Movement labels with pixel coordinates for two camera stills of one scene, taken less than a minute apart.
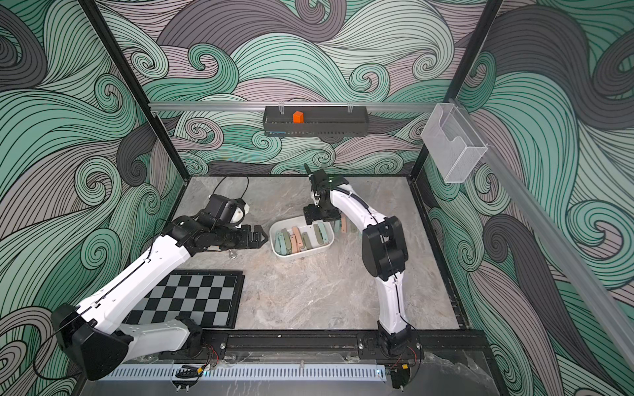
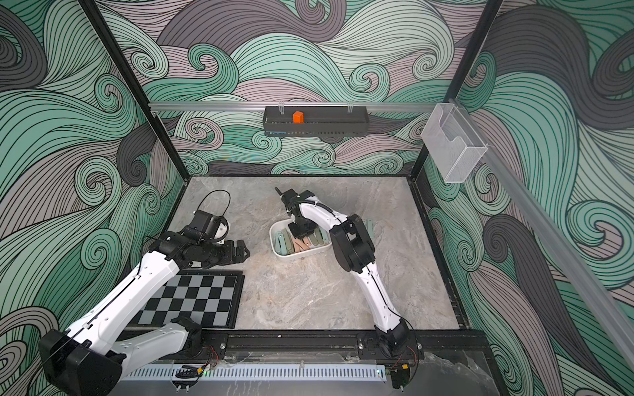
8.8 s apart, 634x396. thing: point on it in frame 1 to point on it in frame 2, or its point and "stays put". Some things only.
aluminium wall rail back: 286,106 stays put
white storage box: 293,237 stays put
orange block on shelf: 298,117 stays put
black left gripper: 245,242 to 239,257
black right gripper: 316,214 to 301,233
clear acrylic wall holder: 454,143 stays put
